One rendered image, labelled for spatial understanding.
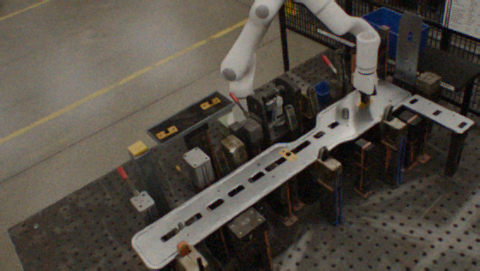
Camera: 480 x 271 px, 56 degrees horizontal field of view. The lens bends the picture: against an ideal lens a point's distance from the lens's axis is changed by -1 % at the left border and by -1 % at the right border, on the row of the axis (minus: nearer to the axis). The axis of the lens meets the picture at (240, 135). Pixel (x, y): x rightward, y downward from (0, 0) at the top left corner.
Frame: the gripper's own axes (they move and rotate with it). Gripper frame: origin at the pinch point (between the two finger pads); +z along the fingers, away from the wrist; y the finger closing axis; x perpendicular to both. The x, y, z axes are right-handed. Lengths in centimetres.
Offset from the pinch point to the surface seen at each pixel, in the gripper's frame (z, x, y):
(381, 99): 3.2, 6.8, 3.4
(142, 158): -10, -96, -30
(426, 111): 3.2, 13.3, 22.6
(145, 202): -3, -105, -15
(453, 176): 32, 14, 40
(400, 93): 3.3, 16.0, 7.0
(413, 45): -15.8, 26.6, 3.8
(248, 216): 0, -80, 16
